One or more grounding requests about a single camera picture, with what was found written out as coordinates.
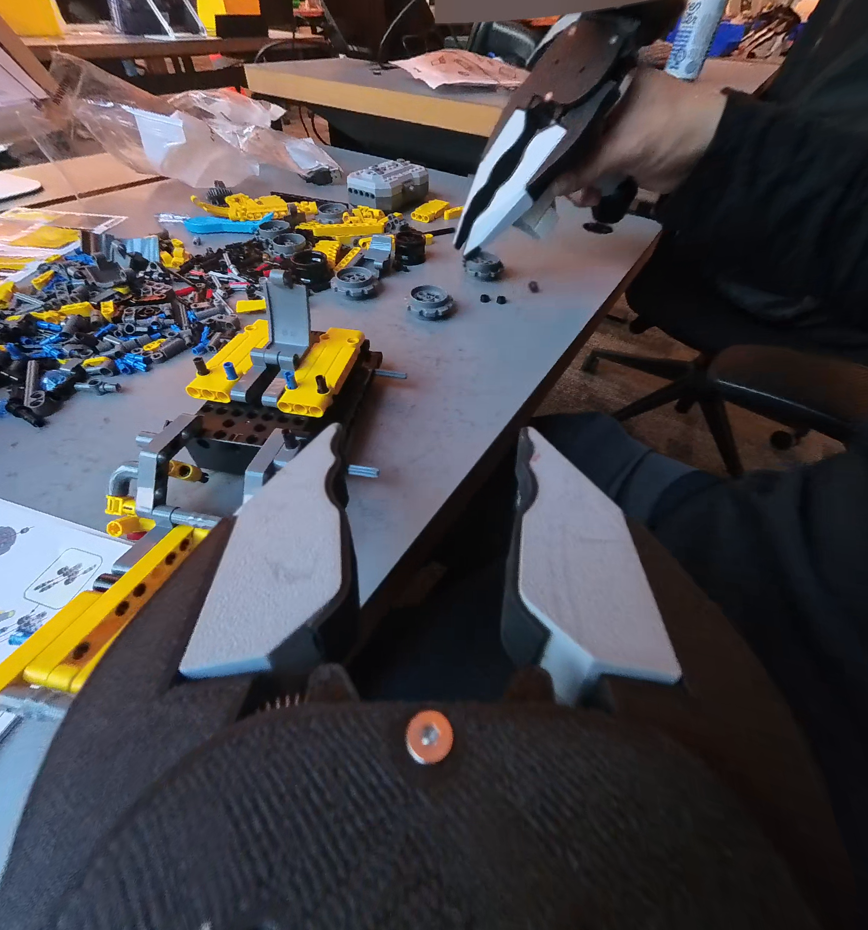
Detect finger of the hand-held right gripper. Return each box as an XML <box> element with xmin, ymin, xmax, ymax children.
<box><xmin>465</xmin><ymin>125</ymin><xmax>589</xmax><ymax>257</ymax></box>
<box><xmin>453</xmin><ymin>108</ymin><xmax>534</xmax><ymax>251</ymax></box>

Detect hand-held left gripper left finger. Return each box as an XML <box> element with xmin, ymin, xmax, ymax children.
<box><xmin>178</xmin><ymin>423</ymin><xmax>362</xmax><ymax>680</ymax></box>

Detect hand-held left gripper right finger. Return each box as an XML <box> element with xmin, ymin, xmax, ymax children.
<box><xmin>501</xmin><ymin>427</ymin><xmax>683</xmax><ymax>706</ymax></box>

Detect yellow black brick vehicle model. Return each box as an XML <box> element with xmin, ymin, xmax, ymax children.
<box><xmin>0</xmin><ymin>270</ymin><xmax>409</xmax><ymax>716</ymax></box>

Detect person's right forearm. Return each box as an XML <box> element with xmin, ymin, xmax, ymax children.
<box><xmin>684</xmin><ymin>0</ymin><xmax>868</xmax><ymax>219</ymax></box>

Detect wood edged desk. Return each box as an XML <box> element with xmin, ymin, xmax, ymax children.
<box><xmin>244</xmin><ymin>52</ymin><xmax>544</xmax><ymax>157</ymax></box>

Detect grey desk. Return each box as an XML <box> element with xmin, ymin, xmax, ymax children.
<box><xmin>0</xmin><ymin>145</ymin><xmax>660</xmax><ymax>930</ymax></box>

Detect person's right hand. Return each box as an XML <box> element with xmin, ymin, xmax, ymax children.
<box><xmin>549</xmin><ymin>67</ymin><xmax>727</xmax><ymax>212</ymax></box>

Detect white paper sheets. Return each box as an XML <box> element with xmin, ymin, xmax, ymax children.
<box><xmin>390</xmin><ymin>49</ymin><xmax>533</xmax><ymax>90</ymax></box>

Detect grey brick motor box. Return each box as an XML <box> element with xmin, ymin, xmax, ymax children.
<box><xmin>347</xmin><ymin>160</ymin><xmax>431</xmax><ymax>212</ymax></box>

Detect black office chair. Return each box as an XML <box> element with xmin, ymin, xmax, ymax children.
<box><xmin>581</xmin><ymin>341</ymin><xmax>868</xmax><ymax>481</ymax></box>

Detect brick instruction booklet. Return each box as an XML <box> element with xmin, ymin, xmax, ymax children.
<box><xmin>0</xmin><ymin>487</ymin><xmax>140</xmax><ymax>778</ymax></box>

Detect yellow toothed brick part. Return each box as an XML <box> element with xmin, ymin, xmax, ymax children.
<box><xmin>190</xmin><ymin>190</ymin><xmax>311</xmax><ymax>222</ymax></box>

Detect light blue brick separator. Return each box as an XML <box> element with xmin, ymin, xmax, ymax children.
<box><xmin>159</xmin><ymin>211</ymin><xmax>275</xmax><ymax>237</ymax></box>

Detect pile of small brick parts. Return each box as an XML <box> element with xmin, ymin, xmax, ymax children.
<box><xmin>0</xmin><ymin>240</ymin><xmax>275</xmax><ymax>426</ymax></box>

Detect clear plastic bag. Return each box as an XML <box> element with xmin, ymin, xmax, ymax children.
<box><xmin>49</xmin><ymin>51</ymin><xmax>344</xmax><ymax>190</ymax></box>

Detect yellow printed sheet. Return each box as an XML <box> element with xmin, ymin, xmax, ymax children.
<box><xmin>0</xmin><ymin>207</ymin><xmax>126</xmax><ymax>273</ymax></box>

